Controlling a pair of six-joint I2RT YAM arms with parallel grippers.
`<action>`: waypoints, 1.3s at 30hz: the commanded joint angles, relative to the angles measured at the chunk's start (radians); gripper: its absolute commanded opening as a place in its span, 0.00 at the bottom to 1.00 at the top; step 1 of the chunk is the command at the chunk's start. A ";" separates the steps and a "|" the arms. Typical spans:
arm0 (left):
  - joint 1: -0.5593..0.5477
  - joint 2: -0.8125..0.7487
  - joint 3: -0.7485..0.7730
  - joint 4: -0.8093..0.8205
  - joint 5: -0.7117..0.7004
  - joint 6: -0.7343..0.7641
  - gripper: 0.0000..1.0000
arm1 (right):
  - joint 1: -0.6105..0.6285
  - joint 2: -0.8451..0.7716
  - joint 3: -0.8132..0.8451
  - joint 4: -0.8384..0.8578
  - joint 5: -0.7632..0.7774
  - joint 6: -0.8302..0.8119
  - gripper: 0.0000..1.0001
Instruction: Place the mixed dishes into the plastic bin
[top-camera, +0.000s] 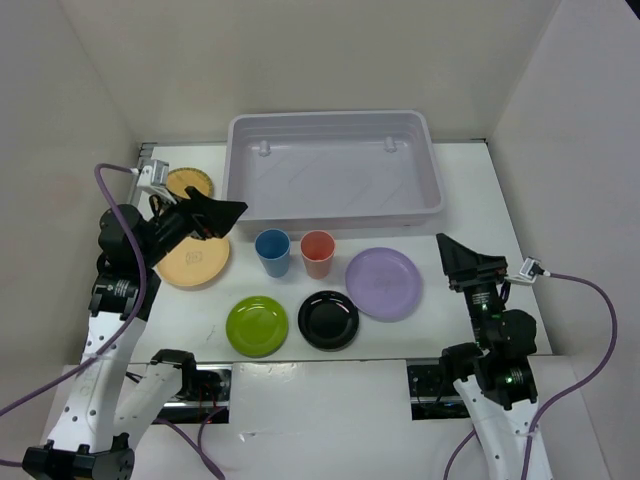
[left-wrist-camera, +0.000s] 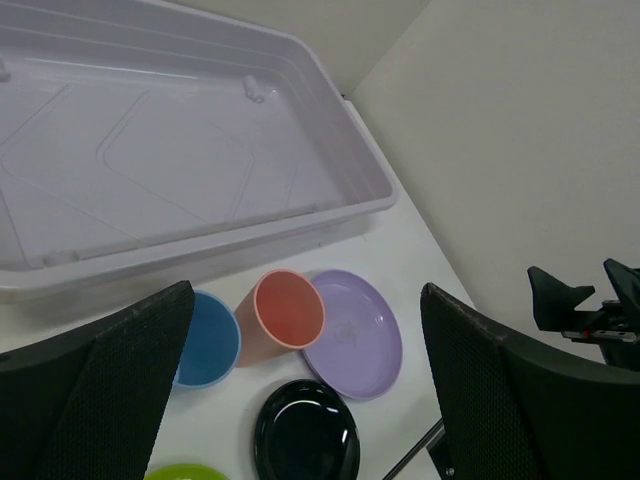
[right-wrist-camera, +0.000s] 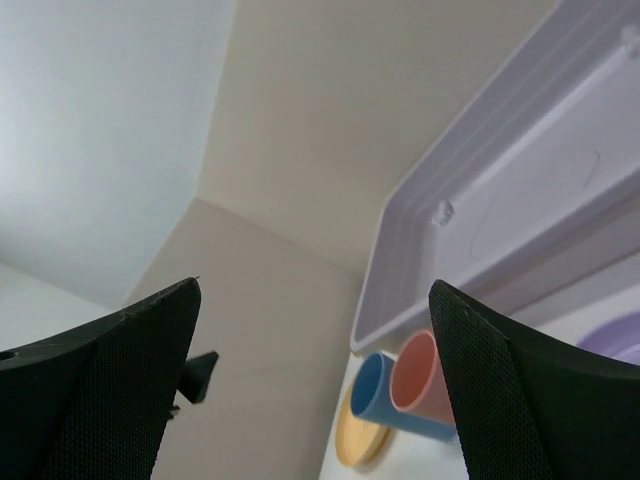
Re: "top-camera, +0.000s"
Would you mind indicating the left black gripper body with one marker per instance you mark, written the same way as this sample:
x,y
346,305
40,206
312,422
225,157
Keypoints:
x,y
175,222

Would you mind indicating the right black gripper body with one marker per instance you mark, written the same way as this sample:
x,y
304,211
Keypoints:
x,y
492,269

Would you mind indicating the woven bamboo round plate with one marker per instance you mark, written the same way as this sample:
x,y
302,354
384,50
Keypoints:
x,y
180,179

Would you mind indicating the orange plastic plate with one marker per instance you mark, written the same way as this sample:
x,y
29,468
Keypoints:
x,y
194,262

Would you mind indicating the blue plastic cup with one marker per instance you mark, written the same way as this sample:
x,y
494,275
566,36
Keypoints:
x,y
273,249

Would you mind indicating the lavender plastic plate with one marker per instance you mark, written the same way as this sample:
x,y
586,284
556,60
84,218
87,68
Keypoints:
x,y
384,284

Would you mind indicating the coral plastic cup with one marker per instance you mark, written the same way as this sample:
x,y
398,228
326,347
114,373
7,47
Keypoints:
x,y
317,250

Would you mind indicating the green plate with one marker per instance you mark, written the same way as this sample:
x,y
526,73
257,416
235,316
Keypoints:
x,y
257,326

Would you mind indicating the black plate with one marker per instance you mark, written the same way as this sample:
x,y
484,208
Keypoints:
x,y
328,320

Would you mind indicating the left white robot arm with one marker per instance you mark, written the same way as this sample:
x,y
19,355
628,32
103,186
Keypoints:
x,y
97,432

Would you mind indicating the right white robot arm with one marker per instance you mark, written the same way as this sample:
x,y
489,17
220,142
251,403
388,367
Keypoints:
x,y
492,374

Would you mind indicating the lavender plastic bin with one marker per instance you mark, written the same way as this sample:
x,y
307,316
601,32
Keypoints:
x,y
333,170

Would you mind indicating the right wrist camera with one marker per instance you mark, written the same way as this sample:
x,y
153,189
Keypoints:
x,y
530,270

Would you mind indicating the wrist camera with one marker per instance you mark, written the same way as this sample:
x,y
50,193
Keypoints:
x,y
530,270
152,177

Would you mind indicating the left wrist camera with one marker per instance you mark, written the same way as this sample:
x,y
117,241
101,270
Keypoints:
x,y
152,177

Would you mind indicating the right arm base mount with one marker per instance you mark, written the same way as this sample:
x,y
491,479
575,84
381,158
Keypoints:
x,y
432,397

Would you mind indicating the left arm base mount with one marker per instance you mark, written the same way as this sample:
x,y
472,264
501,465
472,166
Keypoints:
x,y
211,392

